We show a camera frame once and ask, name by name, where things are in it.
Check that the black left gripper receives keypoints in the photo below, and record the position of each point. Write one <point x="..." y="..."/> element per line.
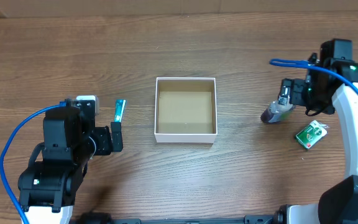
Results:
<point x="105" y="145"/>

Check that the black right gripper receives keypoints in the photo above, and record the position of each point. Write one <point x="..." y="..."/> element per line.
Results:
<point x="297" y="89"/>

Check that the teal white small tube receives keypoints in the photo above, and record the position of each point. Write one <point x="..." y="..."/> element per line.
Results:
<point x="119" y="110"/>

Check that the clear purple liquid bottle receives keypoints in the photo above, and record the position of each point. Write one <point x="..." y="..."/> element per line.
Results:
<point x="276" y="112"/>

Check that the green white small packet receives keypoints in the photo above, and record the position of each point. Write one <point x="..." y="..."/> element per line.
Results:
<point x="311" y="134"/>

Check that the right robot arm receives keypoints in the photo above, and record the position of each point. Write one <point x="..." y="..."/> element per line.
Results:
<point x="330" y="86"/>

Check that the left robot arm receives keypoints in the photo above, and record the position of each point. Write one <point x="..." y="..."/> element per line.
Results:
<point x="58" y="165"/>

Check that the white cardboard box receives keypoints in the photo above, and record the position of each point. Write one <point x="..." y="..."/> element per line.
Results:
<point x="185" y="110"/>

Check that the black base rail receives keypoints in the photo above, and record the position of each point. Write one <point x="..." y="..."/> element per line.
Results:
<point x="106" y="218"/>

